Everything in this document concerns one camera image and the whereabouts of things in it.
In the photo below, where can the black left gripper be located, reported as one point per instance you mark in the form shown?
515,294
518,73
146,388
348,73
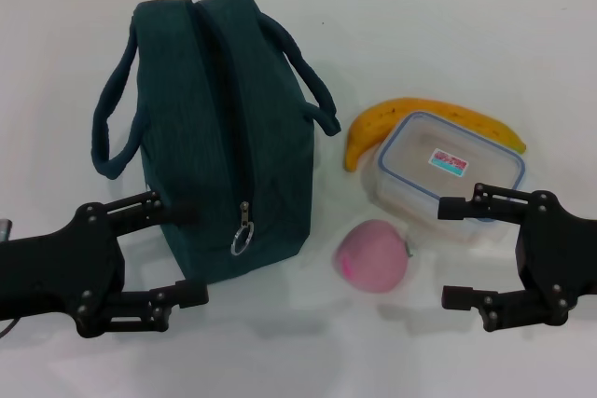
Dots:
56,272

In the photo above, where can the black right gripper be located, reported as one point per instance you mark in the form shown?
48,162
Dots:
559,258

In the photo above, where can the clear plastic food container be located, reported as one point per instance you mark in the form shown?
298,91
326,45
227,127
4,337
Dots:
420,169

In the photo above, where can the dark teal insulated lunch bag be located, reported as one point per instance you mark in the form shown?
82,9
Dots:
205,137

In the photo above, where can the yellow banana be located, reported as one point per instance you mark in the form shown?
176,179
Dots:
373,120

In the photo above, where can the pink toy peach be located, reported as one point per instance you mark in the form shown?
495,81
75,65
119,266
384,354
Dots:
373,258

